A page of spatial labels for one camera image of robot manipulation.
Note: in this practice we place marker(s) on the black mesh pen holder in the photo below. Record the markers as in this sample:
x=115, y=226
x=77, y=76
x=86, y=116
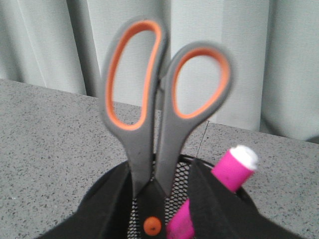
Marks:
x=171, y=205

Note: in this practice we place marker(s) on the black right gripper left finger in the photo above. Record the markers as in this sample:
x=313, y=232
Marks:
x=103, y=213

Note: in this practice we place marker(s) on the grey curtain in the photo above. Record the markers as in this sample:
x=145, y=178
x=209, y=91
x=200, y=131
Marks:
x=274, y=44

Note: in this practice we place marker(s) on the grey orange scissors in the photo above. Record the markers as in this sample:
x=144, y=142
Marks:
x=153, y=161

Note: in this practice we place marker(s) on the pink marker pen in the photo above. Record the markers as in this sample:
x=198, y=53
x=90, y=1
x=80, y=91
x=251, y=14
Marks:
x=232, y=170

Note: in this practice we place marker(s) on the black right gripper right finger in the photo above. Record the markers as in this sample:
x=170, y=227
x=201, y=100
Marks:
x=217, y=213

